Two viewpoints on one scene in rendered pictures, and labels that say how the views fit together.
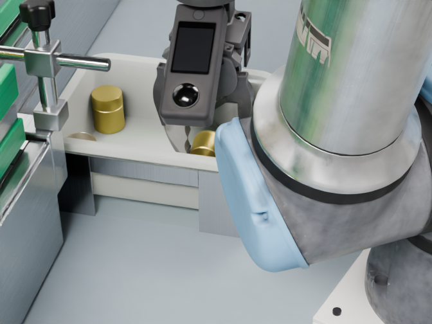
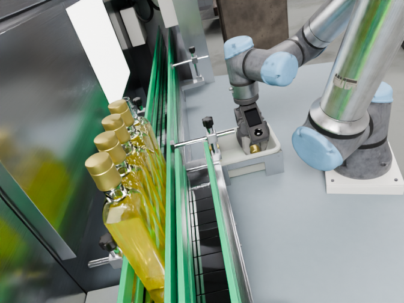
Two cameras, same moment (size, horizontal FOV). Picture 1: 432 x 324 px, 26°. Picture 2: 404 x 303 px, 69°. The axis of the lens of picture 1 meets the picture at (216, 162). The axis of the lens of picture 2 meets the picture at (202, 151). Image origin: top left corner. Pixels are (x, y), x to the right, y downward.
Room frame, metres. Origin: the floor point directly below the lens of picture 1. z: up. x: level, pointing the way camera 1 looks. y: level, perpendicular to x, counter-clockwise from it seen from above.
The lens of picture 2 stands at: (0.07, 0.28, 1.36)
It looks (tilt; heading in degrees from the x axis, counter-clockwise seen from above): 35 degrees down; 352
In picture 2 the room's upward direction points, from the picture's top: 16 degrees counter-clockwise
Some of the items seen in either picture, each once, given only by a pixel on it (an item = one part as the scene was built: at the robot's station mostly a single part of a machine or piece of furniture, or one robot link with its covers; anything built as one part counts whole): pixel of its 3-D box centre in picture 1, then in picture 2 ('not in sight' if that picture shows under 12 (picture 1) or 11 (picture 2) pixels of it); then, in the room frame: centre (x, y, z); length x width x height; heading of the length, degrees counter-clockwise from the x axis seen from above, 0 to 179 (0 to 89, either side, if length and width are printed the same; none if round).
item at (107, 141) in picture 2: not in sight; (110, 148); (0.49, 0.35, 1.14); 0.04 x 0.04 x 0.04
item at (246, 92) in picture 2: not in sight; (243, 88); (0.79, 0.01, 1.01); 0.08 x 0.08 x 0.05
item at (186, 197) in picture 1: (141, 141); (232, 156); (0.80, 0.08, 0.79); 0.27 x 0.17 x 0.08; 77
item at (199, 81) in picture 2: not in sight; (192, 73); (1.33, 0.04, 0.90); 0.17 x 0.05 x 0.23; 77
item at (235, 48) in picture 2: not in sight; (241, 61); (0.78, 0.01, 1.09); 0.09 x 0.08 x 0.11; 20
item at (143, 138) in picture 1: (166, 137); (240, 152); (0.80, 0.05, 0.80); 0.22 x 0.17 x 0.09; 77
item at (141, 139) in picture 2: not in sight; (148, 175); (0.60, 0.33, 0.99); 0.06 x 0.06 x 0.21; 77
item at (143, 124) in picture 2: not in sight; (149, 159); (0.66, 0.32, 0.99); 0.06 x 0.06 x 0.21; 79
